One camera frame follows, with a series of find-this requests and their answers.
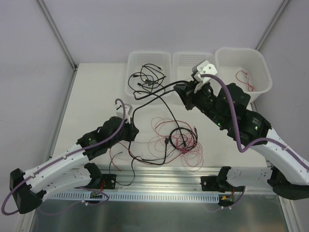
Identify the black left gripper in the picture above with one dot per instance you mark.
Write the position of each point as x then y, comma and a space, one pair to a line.
133, 130

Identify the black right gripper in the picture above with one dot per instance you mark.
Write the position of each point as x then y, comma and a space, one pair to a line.
189, 95

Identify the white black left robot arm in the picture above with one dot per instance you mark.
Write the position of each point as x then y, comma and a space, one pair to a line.
73, 169

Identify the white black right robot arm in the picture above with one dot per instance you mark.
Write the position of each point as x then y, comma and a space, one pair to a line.
289, 175

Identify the white perforated middle basket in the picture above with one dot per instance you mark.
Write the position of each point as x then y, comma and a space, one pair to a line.
184, 64

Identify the white perforated basket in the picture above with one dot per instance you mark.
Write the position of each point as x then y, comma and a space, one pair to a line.
184, 64
147, 72

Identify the white deep right basket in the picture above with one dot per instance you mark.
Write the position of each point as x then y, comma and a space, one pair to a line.
246, 68

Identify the white perforated left basket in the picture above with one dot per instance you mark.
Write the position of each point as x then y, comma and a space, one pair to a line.
147, 72

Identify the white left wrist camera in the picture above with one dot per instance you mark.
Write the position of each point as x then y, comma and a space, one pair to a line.
124, 111

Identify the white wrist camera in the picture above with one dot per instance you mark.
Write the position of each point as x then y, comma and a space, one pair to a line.
204, 67
124, 111

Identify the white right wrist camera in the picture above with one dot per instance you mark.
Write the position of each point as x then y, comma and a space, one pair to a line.
204, 67

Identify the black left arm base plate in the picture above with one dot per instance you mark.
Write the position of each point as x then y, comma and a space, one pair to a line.
105, 181

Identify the right aluminium corner post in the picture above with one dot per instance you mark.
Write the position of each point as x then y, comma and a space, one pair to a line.
272, 24

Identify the aluminium corner post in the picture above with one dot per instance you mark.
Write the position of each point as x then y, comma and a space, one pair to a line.
50, 21
272, 24

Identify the aluminium rail frame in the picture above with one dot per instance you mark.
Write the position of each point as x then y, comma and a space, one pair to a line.
95, 87

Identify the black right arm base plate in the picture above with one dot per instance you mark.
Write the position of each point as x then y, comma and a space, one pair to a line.
209, 183

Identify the white slotted cable duct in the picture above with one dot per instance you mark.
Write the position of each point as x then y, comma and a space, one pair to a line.
138, 196

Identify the left aluminium corner post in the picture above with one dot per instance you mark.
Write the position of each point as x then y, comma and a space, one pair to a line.
50, 21

